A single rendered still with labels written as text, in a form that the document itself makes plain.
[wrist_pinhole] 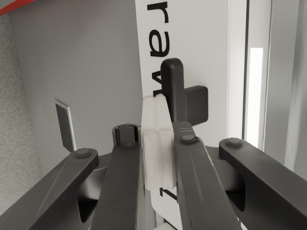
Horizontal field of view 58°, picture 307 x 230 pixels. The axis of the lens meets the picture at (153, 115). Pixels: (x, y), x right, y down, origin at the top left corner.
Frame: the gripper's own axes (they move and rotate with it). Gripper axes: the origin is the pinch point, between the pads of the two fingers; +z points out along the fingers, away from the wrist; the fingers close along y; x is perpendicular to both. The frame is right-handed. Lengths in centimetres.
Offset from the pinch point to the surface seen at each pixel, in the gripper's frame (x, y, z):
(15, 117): -22, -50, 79
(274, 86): 1.8, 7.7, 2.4
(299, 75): 2.5, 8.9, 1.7
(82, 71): -0.4, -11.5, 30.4
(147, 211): -17.8, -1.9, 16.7
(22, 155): -37, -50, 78
